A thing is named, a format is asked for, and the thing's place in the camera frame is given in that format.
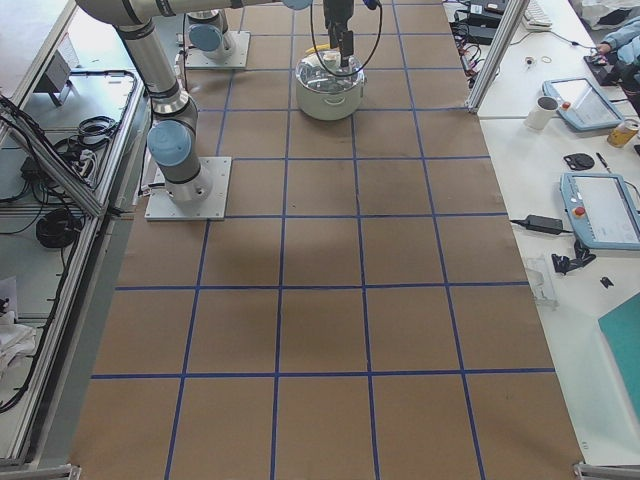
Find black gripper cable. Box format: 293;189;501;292
309;0;385;74

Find far teach pendant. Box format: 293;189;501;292
542;77;624;131

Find coiled black cables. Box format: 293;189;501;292
34;207;84;250

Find aluminium frame post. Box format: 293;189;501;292
466;0;528;114

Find pale green electric pot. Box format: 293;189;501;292
295;49;366;121

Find teal board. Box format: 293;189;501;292
598;294;639;419

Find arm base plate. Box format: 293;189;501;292
186;27;251;70
145;157;232;221

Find near teach pendant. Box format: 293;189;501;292
559;172;639;251

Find teach pendant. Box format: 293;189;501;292
542;77;624;131
559;172;639;251

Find yellow drink can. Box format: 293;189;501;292
606;118;639;148

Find glass pot lid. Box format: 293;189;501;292
296;50;366;94

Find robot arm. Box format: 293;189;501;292
183;9;251;70
77;1;254;202

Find white mug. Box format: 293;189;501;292
524;95;559;131

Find black power adapter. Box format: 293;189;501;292
510;214;572;235

